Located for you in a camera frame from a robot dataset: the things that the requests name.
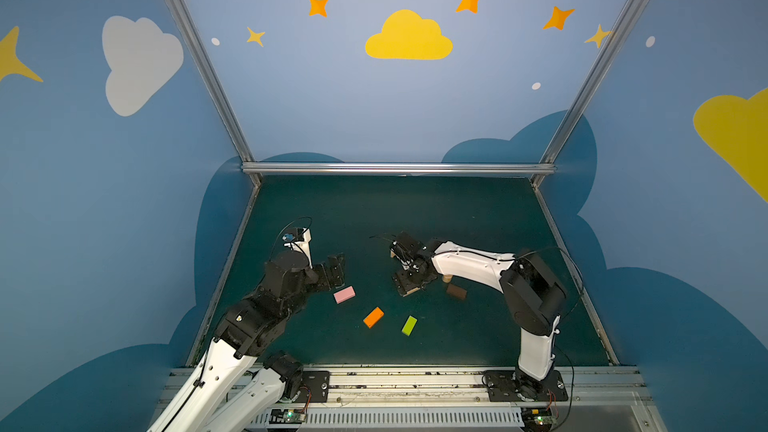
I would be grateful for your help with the pink wood block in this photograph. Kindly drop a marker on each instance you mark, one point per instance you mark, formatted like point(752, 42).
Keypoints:
point(344, 294)

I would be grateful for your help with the floor rail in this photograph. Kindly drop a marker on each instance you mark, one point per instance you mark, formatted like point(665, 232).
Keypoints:
point(199, 342)
point(584, 297)

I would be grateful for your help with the right side floor rail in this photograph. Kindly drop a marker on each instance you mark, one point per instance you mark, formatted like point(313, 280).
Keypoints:
point(584, 297)

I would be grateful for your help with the right green circuit board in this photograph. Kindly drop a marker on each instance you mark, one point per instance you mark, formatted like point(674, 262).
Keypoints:
point(537, 420)

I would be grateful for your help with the orange wood block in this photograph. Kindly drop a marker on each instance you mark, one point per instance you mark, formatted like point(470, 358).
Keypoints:
point(373, 317)

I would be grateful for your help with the dark brown wood block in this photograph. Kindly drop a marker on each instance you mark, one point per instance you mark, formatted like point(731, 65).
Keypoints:
point(456, 292)

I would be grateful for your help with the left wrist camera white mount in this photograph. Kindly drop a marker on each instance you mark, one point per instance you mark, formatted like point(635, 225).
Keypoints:
point(298, 239)

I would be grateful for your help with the green circuit board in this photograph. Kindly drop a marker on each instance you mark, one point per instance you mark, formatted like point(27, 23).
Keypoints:
point(286, 418)
point(537, 420)

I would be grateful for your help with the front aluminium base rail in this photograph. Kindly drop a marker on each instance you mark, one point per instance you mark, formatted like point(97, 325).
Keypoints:
point(453, 398)

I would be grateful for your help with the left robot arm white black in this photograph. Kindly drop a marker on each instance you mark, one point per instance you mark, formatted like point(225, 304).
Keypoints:
point(246, 330)

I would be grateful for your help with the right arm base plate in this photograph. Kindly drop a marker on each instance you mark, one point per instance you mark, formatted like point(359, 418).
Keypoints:
point(516, 386)

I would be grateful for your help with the left green circuit board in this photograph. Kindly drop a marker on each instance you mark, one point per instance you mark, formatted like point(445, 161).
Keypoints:
point(286, 418)

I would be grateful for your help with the corner aluminium post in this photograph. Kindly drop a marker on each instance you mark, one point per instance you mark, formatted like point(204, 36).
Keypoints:
point(622, 28)
point(196, 48)

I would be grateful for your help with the back horizontal aluminium rail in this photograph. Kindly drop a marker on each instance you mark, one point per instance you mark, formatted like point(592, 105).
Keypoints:
point(391, 169)

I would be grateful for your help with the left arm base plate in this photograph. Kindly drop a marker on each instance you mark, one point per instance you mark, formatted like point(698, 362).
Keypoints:
point(312, 387)

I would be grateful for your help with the right corner aluminium post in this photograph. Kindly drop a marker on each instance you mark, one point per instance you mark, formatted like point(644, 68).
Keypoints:
point(622, 28)

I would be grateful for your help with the left side floor rail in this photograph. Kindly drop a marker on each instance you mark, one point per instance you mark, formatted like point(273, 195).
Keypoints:
point(199, 342)

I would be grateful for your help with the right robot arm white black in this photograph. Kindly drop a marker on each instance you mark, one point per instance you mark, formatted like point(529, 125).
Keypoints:
point(534, 296)

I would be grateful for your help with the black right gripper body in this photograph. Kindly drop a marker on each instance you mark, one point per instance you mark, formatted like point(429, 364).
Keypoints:
point(409, 276)

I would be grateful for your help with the left corner aluminium post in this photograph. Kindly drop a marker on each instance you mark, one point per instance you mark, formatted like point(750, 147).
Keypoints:
point(196, 48)

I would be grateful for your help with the lime green wood block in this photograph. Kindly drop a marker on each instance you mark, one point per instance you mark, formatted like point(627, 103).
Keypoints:
point(409, 325)

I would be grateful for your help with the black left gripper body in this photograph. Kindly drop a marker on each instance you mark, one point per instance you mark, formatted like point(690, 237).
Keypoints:
point(330, 273)

